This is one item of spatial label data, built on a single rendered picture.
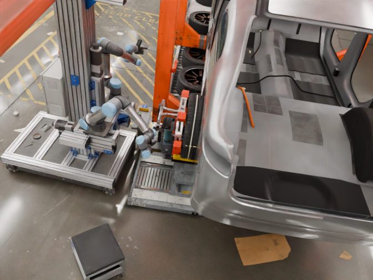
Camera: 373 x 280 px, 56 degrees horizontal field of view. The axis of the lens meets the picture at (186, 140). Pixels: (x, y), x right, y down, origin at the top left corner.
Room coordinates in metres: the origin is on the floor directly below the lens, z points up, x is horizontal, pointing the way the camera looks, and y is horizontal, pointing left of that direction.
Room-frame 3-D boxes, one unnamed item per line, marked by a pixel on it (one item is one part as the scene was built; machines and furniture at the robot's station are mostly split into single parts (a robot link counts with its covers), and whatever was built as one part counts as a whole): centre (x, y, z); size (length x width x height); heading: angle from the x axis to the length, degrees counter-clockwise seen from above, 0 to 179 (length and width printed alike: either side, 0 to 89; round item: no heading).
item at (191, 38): (5.10, 0.06, 0.69); 0.52 x 0.17 x 0.35; 91
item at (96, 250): (1.53, 0.61, 0.17); 0.43 x 0.36 x 0.34; 37
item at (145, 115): (3.23, 0.57, 0.44); 0.43 x 0.17 x 0.03; 1
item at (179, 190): (2.67, -0.08, 0.13); 0.50 x 0.36 x 0.10; 1
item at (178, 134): (2.72, 0.09, 0.85); 0.54 x 0.07 x 0.54; 1
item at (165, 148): (2.97, 0.07, 0.26); 0.42 x 0.18 x 0.35; 91
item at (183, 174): (2.72, -0.08, 0.32); 0.40 x 0.30 x 0.28; 1
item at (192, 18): (6.26, 0.00, 0.39); 0.66 x 0.66 x 0.24
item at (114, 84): (3.02, 0.84, 0.98); 0.13 x 0.12 x 0.14; 58
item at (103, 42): (3.09, 0.95, 1.19); 0.15 x 0.12 x 0.55; 58
